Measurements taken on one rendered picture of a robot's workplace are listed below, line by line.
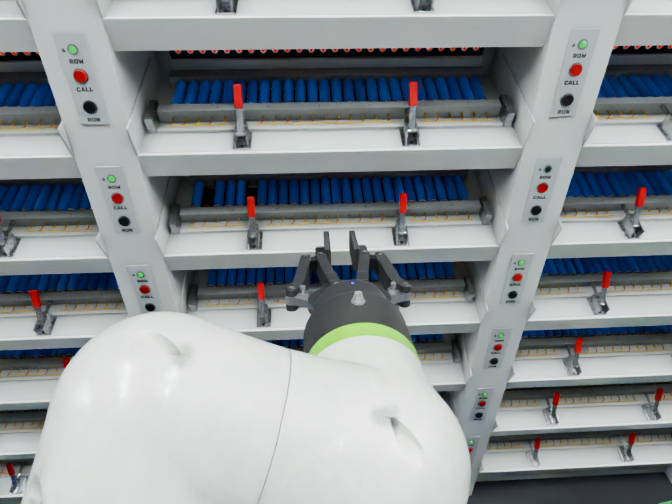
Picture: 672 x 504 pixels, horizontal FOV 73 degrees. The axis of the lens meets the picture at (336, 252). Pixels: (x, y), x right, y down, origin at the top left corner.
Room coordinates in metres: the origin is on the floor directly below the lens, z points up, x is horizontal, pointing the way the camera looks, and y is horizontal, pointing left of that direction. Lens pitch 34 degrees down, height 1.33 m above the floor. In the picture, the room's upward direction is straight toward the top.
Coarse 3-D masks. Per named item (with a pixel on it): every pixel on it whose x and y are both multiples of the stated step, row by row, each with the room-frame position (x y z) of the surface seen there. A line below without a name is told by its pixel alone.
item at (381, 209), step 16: (192, 208) 0.74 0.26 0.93; (208, 208) 0.74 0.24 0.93; (224, 208) 0.74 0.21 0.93; (240, 208) 0.74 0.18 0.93; (256, 208) 0.74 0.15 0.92; (272, 208) 0.74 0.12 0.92; (288, 208) 0.75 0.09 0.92; (304, 208) 0.75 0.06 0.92; (320, 208) 0.75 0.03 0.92; (336, 208) 0.75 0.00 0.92; (352, 208) 0.75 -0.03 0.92; (368, 208) 0.75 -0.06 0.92; (384, 208) 0.75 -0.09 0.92; (416, 208) 0.75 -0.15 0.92; (432, 208) 0.75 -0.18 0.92; (448, 208) 0.75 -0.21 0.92; (464, 208) 0.76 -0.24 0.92; (480, 208) 0.76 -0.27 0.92; (272, 224) 0.72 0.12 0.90; (288, 224) 0.73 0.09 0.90
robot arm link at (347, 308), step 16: (320, 304) 0.30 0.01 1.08; (336, 304) 0.28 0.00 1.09; (352, 304) 0.28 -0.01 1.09; (368, 304) 0.28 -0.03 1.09; (384, 304) 0.29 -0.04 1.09; (320, 320) 0.27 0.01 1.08; (336, 320) 0.26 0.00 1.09; (352, 320) 0.26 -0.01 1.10; (368, 320) 0.25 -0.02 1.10; (384, 320) 0.26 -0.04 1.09; (400, 320) 0.28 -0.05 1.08; (304, 336) 0.28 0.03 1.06; (320, 336) 0.25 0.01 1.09; (304, 352) 0.26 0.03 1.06
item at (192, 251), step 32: (192, 192) 0.81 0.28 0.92; (480, 192) 0.82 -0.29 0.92; (160, 224) 0.68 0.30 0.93; (192, 224) 0.73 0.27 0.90; (224, 224) 0.73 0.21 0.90; (320, 224) 0.74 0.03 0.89; (352, 224) 0.74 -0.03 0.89; (192, 256) 0.67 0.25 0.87; (224, 256) 0.67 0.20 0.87; (256, 256) 0.67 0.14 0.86; (288, 256) 0.68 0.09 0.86; (416, 256) 0.70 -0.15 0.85; (448, 256) 0.70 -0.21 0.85; (480, 256) 0.70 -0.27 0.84
